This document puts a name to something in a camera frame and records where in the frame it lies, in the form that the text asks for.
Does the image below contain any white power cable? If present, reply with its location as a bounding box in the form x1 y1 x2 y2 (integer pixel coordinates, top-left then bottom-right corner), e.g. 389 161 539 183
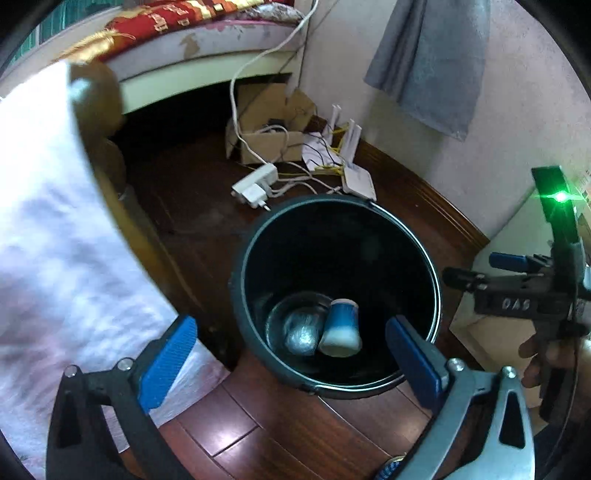
228 0 321 167

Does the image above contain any pink floral tablecloth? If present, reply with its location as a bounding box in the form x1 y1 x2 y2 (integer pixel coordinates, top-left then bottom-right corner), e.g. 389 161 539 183
1 61 226 479

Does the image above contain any white power strip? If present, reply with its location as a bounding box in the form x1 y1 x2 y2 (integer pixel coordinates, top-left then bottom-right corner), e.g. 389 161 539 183
231 163 279 210

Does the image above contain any grey curtain right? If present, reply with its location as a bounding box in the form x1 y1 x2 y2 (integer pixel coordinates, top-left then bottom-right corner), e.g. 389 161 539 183
365 0 491 141

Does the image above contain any black plastic trash bucket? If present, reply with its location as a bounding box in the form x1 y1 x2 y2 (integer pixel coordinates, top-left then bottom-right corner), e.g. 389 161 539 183
229 195 443 400

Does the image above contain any clear plastic bag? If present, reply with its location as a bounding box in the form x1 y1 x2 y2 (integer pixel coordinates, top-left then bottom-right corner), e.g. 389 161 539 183
283 307 325 356

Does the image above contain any white cabinet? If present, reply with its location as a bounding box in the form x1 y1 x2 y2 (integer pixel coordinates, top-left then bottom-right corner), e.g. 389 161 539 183
448 170 591 409

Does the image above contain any cardboard box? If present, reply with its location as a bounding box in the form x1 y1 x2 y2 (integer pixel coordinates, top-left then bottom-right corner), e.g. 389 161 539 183
226 83 315 165

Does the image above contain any wooden table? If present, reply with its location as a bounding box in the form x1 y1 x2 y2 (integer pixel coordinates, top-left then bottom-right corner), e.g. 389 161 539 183
68 59 246 370

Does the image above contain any red yellow patterned blanket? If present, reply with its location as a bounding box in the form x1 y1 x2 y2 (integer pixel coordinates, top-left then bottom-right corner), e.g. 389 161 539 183
56 0 303 63

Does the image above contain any person right hand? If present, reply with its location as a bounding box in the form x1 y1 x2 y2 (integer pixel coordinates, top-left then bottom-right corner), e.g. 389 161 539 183
518 335 591 421

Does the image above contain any bed with white frame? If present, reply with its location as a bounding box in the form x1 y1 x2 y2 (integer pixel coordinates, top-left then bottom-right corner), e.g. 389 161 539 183
27 0 311 115

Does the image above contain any white wifi router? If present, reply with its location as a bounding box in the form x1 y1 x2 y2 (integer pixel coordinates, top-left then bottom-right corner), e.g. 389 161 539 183
301 104 377 201

